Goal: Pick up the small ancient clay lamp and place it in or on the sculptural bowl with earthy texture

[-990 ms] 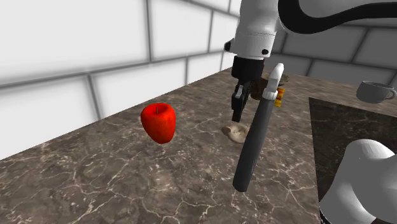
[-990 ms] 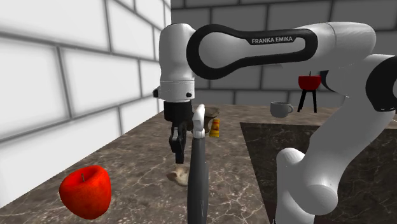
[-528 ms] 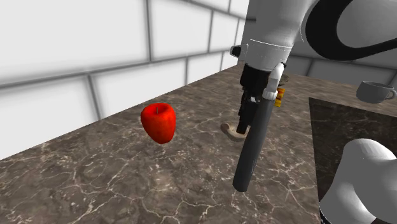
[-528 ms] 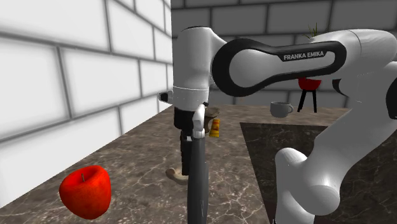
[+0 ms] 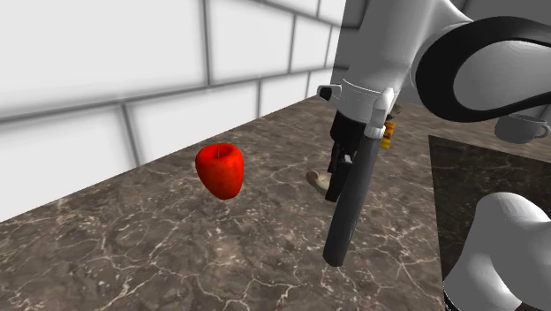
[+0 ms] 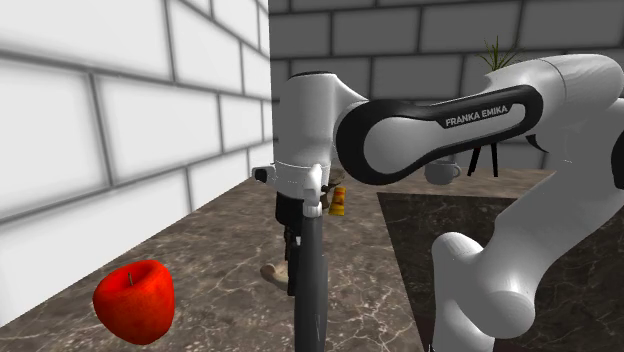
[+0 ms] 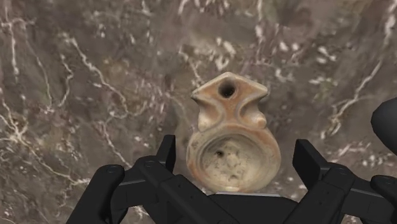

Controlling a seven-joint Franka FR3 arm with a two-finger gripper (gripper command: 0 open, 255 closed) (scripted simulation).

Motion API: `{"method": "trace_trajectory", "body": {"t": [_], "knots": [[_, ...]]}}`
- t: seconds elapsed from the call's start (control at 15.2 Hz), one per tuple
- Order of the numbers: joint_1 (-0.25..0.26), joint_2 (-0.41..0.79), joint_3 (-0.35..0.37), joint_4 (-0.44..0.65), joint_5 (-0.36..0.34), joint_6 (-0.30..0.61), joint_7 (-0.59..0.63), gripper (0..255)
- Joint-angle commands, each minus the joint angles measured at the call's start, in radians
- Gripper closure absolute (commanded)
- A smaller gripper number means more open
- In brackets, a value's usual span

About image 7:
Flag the tan clay oil lamp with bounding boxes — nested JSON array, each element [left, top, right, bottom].
[[186, 71, 282, 193]]

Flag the black rounded object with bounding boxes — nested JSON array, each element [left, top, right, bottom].
[[370, 97, 397, 157]]

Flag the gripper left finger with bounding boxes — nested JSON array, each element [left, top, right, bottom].
[[66, 134, 240, 224]]

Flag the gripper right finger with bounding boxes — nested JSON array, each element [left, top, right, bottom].
[[282, 139, 397, 224]]

